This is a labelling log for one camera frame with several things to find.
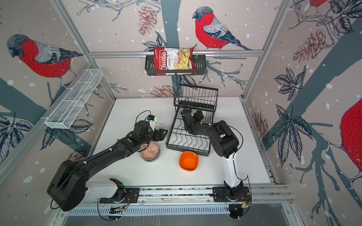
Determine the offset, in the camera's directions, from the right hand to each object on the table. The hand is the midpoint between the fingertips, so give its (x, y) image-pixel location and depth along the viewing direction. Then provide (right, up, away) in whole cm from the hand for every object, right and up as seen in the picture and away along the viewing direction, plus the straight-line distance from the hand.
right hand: (196, 115), depth 101 cm
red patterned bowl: (-29, -23, -16) cm, 40 cm away
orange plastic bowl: (-6, -27, -16) cm, 32 cm away
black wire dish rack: (-1, +12, -6) cm, 14 cm away
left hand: (-21, -8, -18) cm, 29 cm away
